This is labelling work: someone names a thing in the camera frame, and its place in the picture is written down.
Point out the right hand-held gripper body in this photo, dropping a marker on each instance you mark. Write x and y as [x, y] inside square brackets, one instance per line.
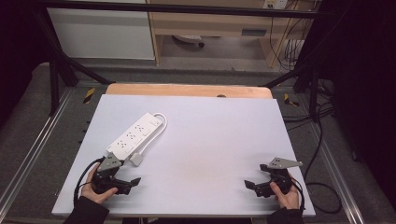
[281, 179]

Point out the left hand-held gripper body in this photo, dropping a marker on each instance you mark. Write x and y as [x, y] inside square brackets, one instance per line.
[106, 182]

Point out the white plug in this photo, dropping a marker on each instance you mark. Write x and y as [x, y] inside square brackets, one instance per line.
[136, 159]

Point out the white power strip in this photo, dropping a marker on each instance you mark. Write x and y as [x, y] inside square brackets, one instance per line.
[134, 137]

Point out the person's left hand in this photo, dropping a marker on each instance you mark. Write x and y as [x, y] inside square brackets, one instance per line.
[99, 197]

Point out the person's right hand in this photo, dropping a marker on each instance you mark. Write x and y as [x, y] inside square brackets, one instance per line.
[289, 199]

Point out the yellow black tape strip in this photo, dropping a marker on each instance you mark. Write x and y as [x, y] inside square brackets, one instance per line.
[289, 100]
[89, 95]

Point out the wooden board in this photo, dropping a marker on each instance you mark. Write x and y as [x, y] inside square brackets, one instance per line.
[186, 90]

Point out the dark curtain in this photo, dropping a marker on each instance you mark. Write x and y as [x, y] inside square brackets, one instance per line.
[18, 46]
[361, 77]

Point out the white cabinet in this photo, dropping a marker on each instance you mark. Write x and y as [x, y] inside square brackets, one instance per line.
[99, 34]

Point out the office chair base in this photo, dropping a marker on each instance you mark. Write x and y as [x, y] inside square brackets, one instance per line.
[190, 39]

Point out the wooden desk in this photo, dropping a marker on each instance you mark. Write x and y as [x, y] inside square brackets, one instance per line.
[202, 22]

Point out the aluminium rail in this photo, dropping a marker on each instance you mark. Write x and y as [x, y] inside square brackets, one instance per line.
[34, 149]
[336, 174]

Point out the white wall socket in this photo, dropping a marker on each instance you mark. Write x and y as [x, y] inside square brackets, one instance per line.
[275, 3]

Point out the black metal frame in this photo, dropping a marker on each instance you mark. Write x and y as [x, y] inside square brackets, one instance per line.
[186, 8]

